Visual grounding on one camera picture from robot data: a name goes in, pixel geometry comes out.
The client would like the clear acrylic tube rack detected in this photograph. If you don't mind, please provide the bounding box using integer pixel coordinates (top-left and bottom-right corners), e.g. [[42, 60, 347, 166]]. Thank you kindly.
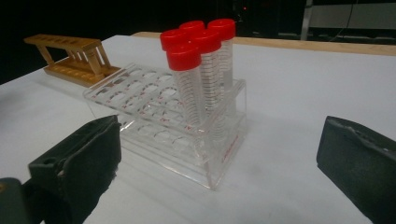
[[82, 63, 248, 191]]

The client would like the wooden tube rack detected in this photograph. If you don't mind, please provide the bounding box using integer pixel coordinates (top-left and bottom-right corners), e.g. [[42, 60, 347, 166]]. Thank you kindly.
[[22, 33, 122, 88]]

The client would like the white table mat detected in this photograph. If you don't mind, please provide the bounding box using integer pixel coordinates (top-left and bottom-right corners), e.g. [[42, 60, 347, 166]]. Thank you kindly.
[[0, 35, 396, 224]]

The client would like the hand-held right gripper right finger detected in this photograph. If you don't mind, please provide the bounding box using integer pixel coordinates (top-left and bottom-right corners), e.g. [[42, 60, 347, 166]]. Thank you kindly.
[[316, 115, 396, 224]]

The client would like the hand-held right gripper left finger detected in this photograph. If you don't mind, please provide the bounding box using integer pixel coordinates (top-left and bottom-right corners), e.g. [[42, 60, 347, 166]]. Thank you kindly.
[[27, 115, 123, 224]]

